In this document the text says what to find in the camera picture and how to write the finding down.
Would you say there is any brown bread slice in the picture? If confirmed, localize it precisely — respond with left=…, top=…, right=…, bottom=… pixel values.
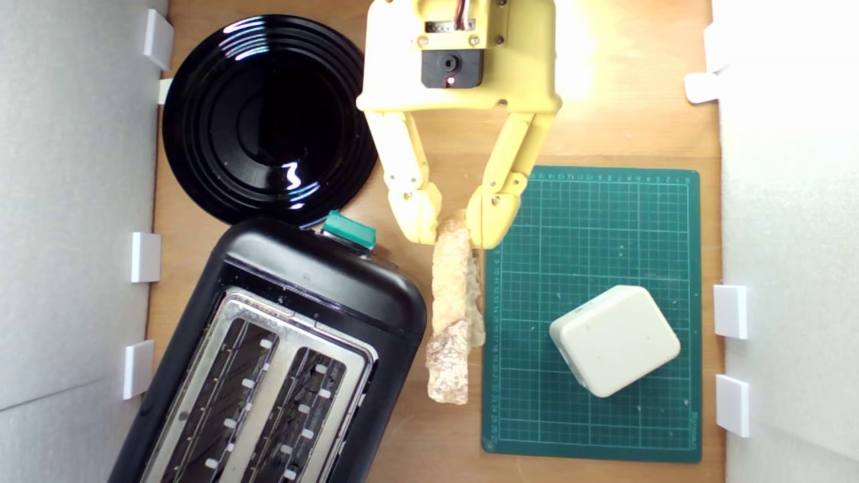
left=425, top=209, right=487, bottom=406

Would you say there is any green toaster lever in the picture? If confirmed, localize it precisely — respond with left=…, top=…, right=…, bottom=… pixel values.
left=321, top=210, right=378, bottom=252

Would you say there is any black two-slot toaster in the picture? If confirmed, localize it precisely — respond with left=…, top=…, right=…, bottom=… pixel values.
left=107, top=216, right=428, bottom=483

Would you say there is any green cutting mat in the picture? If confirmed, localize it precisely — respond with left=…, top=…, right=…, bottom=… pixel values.
left=481, top=164, right=703, bottom=464

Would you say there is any black plate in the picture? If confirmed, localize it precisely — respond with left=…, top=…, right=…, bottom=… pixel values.
left=162, top=14, right=381, bottom=227

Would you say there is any white block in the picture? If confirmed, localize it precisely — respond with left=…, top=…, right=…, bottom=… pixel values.
left=549, top=284, right=682, bottom=398

